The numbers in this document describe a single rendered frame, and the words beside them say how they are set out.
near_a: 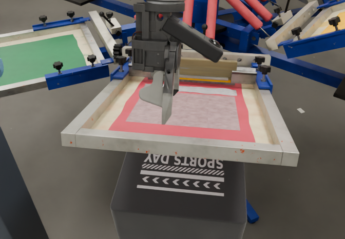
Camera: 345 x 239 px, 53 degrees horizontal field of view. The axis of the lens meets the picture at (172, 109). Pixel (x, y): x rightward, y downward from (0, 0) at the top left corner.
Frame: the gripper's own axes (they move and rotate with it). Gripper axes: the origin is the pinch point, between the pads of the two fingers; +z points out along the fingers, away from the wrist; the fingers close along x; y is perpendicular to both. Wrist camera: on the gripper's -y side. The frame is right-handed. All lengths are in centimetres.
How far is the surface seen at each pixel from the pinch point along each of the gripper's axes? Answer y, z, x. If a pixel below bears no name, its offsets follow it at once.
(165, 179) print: 6, 44, -41
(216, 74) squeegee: -10, 13, -72
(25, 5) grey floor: 250, 31, -406
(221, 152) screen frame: -11.0, 15.2, -12.2
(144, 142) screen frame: 7.8, 14.3, -12.2
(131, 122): 15.0, 17.5, -29.3
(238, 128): -16.5, 17.5, -31.4
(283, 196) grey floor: -63, 114, -136
